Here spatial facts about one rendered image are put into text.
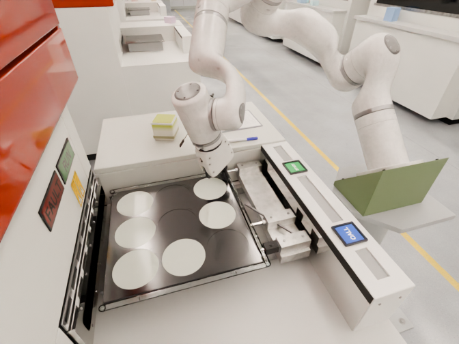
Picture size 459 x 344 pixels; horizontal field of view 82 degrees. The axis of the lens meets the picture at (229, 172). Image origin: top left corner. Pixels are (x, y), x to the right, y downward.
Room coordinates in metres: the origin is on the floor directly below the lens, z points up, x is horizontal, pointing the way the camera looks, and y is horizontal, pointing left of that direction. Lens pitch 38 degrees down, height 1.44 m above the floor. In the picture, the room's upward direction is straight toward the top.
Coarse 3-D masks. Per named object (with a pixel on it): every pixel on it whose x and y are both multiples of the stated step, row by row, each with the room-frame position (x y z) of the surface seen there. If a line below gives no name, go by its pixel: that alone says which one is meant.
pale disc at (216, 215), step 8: (208, 208) 0.53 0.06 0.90; (216, 208) 0.53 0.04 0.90; (224, 208) 0.53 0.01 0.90; (232, 208) 0.53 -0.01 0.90; (200, 216) 0.50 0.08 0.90; (208, 216) 0.50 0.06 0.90; (216, 216) 0.50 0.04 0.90; (224, 216) 0.50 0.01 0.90; (232, 216) 0.50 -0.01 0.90; (208, 224) 0.47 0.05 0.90; (216, 224) 0.47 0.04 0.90; (224, 224) 0.47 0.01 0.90
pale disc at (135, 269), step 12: (132, 252) 0.38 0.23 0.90; (144, 252) 0.38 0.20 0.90; (120, 264) 0.35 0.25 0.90; (132, 264) 0.35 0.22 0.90; (144, 264) 0.35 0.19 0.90; (156, 264) 0.35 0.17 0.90; (120, 276) 0.32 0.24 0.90; (132, 276) 0.32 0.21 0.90; (144, 276) 0.32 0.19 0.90; (132, 288) 0.29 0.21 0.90
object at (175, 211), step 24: (120, 192) 0.59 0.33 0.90; (168, 192) 0.59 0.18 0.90; (192, 192) 0.59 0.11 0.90; (120, 216) 0.50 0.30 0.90; (144, 216) 0.50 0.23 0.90; (168, 216) 0.50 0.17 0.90; (192, 216) 0.50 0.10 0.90; (240, 216) 0.50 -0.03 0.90; (168, 240) 0.42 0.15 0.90; (216, 240) 0.42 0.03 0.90; (240, 240) 0.42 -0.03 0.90; (216, 264) 0.35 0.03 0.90; (240, 264) 0.35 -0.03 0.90; (120, 288) 0.29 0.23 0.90; (144, 288) 0.29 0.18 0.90
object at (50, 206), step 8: (56, 176) 0.40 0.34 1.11; (56, 184) 0.39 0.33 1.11; (48, 192) 0.35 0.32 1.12; (56, 192) 0.37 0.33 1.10; (48, 200) 0.34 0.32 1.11; (56, 200) 0.36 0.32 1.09; (48, 208) 0.33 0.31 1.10; (56, 208) 0.35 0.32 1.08; (48, 216) 0.31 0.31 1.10; (48, 224) 0.30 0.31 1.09
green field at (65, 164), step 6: (66, 144) 0.51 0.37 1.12; (66, 150) 0.50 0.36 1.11; (72, 150) 0.53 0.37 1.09; (66, 156) 0.48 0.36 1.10; (72, 156) 0.52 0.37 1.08; (60, 162) 0.44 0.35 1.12; (66, 162) 0.47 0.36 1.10; (60, 168) 0.43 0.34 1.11; (66, 168) 0.46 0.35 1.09; (66, 174) 0.45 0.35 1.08
